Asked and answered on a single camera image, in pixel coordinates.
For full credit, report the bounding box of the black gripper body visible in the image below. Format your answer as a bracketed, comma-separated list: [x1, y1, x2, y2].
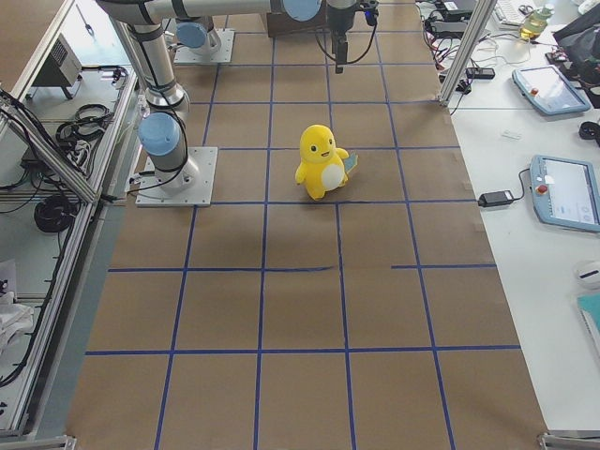
[326, 0, 353, 34]

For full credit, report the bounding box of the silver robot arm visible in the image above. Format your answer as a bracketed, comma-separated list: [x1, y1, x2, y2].
[165, 16, 221, 54]
[97, 1, 321, 115]

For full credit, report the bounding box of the yellow plush dinosaur toy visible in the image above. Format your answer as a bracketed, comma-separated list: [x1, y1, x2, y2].
[294, 125, 358, 201]

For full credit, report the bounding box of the yellow liquid bottle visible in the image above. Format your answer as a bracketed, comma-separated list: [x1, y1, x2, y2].
[518, 4, 554, 41]

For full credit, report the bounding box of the blue teach pendant far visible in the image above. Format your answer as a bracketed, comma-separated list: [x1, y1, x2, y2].
[512, 66, 592, 115]

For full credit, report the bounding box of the blue teach pendant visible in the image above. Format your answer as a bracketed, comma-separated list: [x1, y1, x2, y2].
[530, 155, 599, 233]
[512, 66, 592, 115]

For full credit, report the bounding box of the black power adapter brick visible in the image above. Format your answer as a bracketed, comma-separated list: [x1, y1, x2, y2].
[477, 190, 515, 208]

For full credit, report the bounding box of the blue teach pendant near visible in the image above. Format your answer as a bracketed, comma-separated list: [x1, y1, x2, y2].
[530, 155, 599, 233]

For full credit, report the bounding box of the grey control box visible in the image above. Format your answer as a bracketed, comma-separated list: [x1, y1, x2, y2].
[32, 34, 83, 99]

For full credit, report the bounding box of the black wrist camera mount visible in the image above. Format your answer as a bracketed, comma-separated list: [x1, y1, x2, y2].
[360, 0, 379, 27]

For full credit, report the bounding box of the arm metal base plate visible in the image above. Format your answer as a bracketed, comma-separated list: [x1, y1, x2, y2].
[135, 146, 218, 207]
[174, 27, 234, 66]

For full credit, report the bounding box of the aluminium frame post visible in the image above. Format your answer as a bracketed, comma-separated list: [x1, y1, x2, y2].
[438, 0, 496, 106]

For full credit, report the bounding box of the coiled black cable bundle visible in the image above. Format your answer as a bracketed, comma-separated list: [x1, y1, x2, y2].
[33, 195, 77, 234]

